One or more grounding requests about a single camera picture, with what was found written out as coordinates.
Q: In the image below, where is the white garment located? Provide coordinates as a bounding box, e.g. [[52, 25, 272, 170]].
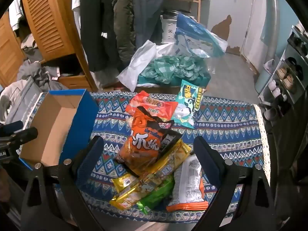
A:
[[61, 0, 82, 53]]

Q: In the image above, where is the green patterned bag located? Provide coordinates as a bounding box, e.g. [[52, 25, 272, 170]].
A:
[[141, 54, 210, 85]]

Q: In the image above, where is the grey blue garment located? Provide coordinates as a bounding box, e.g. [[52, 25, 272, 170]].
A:
[[132, 0, 170, 53]]

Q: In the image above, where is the blue patterned tablecloth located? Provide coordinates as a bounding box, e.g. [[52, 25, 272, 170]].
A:
[[31, 90, 271, 224]]

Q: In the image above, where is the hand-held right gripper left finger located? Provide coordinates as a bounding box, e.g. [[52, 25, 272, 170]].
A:
[[20, 135, 105, 231]]

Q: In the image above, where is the white orange snack packet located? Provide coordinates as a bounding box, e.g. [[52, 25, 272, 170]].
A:
[[167, 154, 209, 213]]

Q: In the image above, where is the white slotted appliance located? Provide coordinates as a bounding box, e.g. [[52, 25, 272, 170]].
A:
[[160, 11, 180, 44]]

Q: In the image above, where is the grey clothing pile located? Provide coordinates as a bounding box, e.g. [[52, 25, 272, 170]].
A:
[[0, 60, 70, 123]]

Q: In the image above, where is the teal snack packet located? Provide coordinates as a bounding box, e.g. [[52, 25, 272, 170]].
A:
[[171, 79, 207, 129]]

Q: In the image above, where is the grey printed carton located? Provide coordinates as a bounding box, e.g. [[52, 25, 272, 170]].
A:
[[5, 77, 46, 126]]

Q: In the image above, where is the blue cardboard box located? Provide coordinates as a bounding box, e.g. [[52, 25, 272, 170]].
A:
[[19, 89, 99, 171]]

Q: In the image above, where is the gold long snack packet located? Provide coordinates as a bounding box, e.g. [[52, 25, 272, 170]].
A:
[[109, 141, 193, 211], [112, 173, 140, 193]]

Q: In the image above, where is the green snack packet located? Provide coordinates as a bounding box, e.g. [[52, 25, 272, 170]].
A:
[[137, 176, 175, 214]]

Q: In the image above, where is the group of assorted shoes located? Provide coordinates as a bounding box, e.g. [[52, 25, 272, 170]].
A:
[[263, 22, 308, 121]]

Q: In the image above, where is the blue plastic bag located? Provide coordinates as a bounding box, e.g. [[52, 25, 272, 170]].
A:
[[175, 13, 228, 58]]

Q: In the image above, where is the large orange snack bag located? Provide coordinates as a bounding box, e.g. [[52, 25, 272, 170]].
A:
[[115, 106, 182, 176]]

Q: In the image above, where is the red snack packet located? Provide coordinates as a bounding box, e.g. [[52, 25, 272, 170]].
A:
[[125, 91, 178, 122]]

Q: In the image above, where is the grey shoe rack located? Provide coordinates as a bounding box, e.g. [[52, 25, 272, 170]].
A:
[[259, 25, 308, 126]]

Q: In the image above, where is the wooden shelf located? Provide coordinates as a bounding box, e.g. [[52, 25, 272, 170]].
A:
[[166, 0, 201, 23]]

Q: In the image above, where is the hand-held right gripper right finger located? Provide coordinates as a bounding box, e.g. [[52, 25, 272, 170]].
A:
[[193, 136, 277, 231]]

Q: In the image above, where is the olive jacket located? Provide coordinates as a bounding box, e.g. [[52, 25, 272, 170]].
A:
[[112, 0, 137, 63]]

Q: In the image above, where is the black coat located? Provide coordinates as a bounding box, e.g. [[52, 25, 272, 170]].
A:
[[79, 0, 119, 73]]

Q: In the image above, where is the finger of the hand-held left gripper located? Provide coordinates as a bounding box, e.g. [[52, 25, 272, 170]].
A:
[[0, 121, 24, 136], [6, 127, 38, 148]]

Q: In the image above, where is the pale door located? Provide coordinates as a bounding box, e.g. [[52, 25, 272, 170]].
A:
[[242, 0, 283, 74]]

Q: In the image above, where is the white plastic bag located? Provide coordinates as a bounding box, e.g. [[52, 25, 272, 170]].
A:
[[117, 40, 178, 92]]

